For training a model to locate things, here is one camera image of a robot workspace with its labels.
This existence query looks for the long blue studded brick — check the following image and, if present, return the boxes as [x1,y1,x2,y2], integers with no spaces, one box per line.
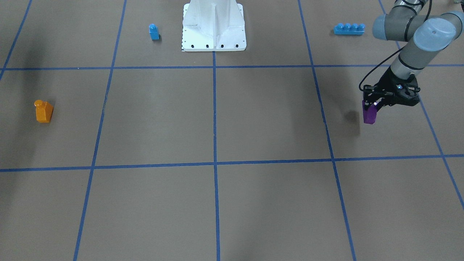
[333,23,366,35]

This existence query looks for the purple trapezoid block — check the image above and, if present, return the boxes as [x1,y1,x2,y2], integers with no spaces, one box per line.
[362,100,377,124]

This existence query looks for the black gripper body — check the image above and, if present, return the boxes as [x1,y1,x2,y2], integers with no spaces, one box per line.
[364,68,421,106]

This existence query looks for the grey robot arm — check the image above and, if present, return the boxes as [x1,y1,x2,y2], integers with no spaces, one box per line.
[359,0,464,111]

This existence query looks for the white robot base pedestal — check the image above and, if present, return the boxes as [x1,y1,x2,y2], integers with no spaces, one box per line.
[181,0,247,52]

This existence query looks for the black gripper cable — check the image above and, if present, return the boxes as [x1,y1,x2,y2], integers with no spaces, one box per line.
[359,0,432,93]

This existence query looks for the small blue block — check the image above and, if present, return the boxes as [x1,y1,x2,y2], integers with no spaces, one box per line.
[149,24,160,40]

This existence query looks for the orange trapezoid block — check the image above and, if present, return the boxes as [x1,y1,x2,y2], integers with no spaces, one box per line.
[34,100,54,123]

